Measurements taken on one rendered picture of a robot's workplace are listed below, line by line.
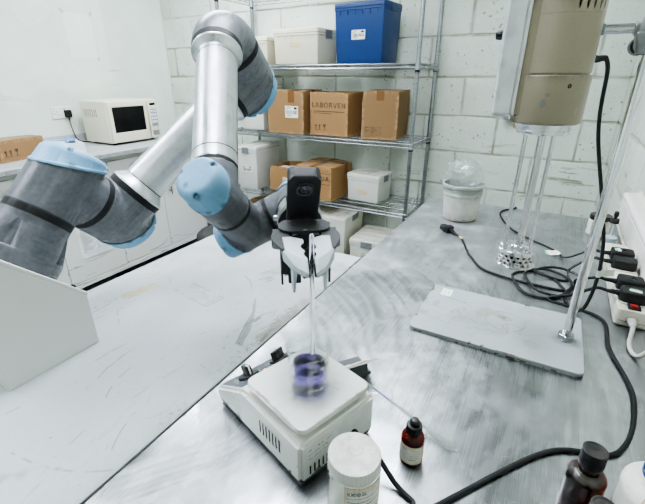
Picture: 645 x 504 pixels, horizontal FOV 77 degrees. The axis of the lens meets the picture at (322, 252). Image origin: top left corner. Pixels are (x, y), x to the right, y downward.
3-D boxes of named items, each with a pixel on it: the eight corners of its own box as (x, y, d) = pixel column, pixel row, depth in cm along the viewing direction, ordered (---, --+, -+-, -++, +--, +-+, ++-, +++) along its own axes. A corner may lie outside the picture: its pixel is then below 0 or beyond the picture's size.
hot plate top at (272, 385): (244, 385, 54) (244, 379, 54) (312, 348, 62) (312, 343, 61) (301, 439, 46) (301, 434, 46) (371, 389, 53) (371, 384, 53)
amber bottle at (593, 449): (595, 533, 44) (621, 471, 40) (555, 518, 46) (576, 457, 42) (590, 502, 48) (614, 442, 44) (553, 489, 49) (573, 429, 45)
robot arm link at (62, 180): (-13, 189, 69) (30, 125, 73) (54, 223, 81) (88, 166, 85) (31, 203, 65) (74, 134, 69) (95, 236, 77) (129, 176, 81)
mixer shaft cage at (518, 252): (492, 266, 74) (518, 123, 64) (497, 253, 79) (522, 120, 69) (533, 274, 71) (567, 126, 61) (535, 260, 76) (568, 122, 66)
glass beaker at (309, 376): (322, 372, 56) (322, 323, 53) (336, 399, 51) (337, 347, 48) (279, 382, 54) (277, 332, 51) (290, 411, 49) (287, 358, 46)
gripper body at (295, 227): (333, 284, 57) (323, 250, 68) (334, 227, 54) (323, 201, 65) (279, 287, 56) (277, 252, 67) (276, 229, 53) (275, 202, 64)
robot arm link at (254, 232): (196, 208, 71) (251, 179, 70) (226, 234, 81) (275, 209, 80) (207, 244, 67) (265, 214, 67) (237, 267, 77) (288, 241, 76)
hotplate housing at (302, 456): (218, 400, 62) (212, 358, 59) (286, 363, 70) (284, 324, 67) (312, 505, 47) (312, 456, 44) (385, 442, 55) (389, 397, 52)
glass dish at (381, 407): (362, 422, 58) (363, 410, 58) (352, 395, 63) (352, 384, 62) (398, 416, 59) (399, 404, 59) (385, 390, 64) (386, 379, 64)
